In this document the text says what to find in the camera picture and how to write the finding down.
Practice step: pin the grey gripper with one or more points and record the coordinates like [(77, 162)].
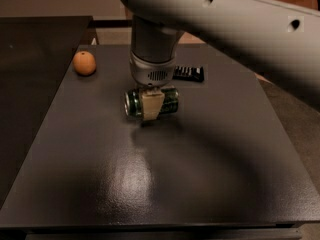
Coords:
[(151, 72)]

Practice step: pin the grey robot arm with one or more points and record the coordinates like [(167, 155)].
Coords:
[(274, 39)]

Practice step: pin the orange fruit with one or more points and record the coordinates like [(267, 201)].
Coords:
[(84, 63)]

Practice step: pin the black snack bar wrapper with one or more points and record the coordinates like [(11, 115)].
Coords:
[(194, 74)]

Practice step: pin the green soda can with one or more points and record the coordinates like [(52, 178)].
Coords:
[(133, 104)]

